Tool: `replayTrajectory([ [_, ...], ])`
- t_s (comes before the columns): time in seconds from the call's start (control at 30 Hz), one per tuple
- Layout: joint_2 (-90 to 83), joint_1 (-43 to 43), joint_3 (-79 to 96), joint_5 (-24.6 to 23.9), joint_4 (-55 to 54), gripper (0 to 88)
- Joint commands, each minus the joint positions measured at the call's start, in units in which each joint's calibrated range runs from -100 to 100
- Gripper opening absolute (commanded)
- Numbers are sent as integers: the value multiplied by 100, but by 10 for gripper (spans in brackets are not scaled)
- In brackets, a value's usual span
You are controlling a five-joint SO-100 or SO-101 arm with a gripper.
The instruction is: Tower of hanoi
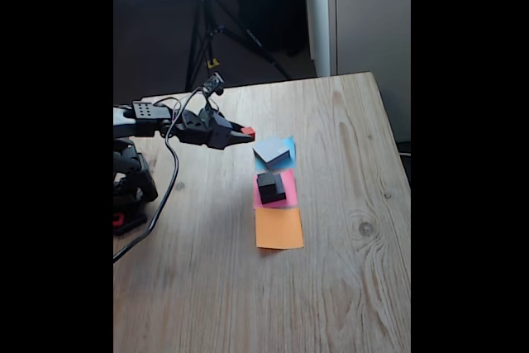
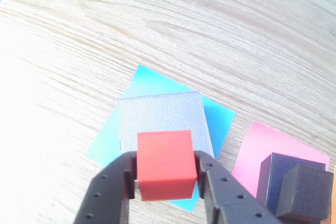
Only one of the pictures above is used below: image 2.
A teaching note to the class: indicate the medium black square block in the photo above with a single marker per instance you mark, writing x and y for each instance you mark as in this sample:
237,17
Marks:
275,166

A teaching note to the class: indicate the small red cube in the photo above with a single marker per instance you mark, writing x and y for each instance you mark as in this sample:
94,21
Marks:
165,161

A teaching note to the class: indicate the orange paper sheet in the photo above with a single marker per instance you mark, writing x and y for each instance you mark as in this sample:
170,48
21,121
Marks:
334,182

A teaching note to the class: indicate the blue paper sheet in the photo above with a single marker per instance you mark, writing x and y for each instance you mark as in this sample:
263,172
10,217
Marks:
215,124

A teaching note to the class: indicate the small dark grey cube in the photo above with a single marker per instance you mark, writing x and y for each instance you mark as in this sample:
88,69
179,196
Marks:
307,192

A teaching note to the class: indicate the large grey square block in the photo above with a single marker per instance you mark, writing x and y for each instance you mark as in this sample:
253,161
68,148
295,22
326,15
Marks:
157,113

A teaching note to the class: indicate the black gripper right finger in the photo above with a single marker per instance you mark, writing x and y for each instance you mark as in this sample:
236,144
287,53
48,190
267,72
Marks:
228,197

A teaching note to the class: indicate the pink paper sheet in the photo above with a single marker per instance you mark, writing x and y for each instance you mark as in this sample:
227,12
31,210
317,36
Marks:
262,145

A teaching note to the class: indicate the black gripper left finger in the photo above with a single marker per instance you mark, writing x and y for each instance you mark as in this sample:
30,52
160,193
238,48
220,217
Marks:
107,190

